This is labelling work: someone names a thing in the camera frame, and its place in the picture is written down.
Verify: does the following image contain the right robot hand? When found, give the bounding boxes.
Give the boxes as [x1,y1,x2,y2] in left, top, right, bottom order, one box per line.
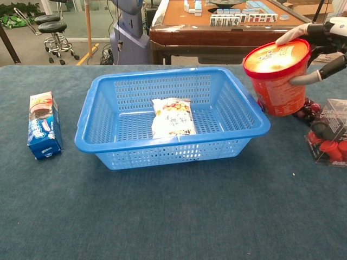
[275,16,347,86]

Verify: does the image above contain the red instant noodle cup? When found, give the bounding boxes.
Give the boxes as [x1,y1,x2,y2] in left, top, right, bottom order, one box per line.
[243,38,312,117]

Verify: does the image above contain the white snack packet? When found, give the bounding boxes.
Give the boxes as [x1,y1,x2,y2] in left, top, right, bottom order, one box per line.
[151,97,197,139]

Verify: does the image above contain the clear box red candies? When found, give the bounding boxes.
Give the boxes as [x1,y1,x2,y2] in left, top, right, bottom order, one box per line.
[305,99,347,168]

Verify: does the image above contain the blue plastic mesh basket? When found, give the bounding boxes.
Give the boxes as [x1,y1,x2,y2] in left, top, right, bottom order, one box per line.
[74,67,271,171]

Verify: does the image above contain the row of red-printed mahjong tiles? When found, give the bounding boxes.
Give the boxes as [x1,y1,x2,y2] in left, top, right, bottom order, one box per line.
[247,13,279,24]

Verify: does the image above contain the dark red grape bunch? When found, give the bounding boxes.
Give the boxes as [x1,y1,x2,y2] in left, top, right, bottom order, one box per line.
[292,96,324,127]

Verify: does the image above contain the row of dark-printed mahjong tiles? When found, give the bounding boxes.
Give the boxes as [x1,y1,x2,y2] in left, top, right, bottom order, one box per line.
[210,13,247,27]

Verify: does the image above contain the brown mahjong table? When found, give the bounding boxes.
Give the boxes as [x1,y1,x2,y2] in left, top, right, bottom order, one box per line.
[149,0,320,66]

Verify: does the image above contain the stack of blue-backed mahjong tiles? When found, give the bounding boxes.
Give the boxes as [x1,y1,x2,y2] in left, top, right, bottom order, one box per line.
[184,0,203,15]

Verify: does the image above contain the teal felt table cloth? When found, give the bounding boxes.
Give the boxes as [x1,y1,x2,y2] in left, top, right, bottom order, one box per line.
[0,64,347,260]

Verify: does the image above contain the blue cookie box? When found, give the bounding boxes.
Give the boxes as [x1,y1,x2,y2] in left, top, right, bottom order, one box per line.
[27,91,65,160]

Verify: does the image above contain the green bag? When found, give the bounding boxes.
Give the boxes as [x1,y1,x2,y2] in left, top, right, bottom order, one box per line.
[0,15,36,29]

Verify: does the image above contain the black table leg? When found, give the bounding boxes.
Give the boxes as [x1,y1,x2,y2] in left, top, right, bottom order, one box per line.
[0,24,21,65]

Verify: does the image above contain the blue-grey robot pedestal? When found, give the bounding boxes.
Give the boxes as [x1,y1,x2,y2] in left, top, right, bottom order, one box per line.
[110,0,152,66]

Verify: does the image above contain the tangle of black cables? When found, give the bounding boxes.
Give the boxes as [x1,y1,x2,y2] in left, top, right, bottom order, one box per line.
[99,43,114,66]

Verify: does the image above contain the wooden post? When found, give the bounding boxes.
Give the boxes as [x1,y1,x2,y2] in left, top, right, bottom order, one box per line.
[85,0,94,56]

